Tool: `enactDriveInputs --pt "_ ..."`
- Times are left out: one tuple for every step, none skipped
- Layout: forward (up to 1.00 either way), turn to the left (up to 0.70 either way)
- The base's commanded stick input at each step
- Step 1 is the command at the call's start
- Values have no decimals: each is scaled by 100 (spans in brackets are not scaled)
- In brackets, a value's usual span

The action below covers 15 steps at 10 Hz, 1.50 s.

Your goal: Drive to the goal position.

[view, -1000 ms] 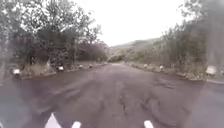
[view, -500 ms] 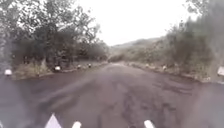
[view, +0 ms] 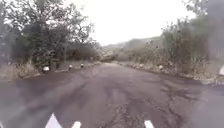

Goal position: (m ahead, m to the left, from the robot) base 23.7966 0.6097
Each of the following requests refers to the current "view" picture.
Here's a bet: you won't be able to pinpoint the wooded hill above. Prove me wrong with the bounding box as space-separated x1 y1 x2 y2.
99 35 164 63

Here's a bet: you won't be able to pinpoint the dry grass verge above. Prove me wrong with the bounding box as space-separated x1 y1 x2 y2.
0 62 43 81

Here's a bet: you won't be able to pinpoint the robot's own part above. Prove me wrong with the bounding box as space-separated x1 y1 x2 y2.
71 120 82 128
143 119 155 128

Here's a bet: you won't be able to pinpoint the row of roadside marker stones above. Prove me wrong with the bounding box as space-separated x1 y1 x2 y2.
41 61 95 73

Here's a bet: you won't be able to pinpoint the dark grey asphalt road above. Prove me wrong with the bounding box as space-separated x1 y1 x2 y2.
0 61 224 128

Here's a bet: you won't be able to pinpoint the dense trees and bushes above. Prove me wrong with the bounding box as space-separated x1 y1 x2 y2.
0 0 103 69

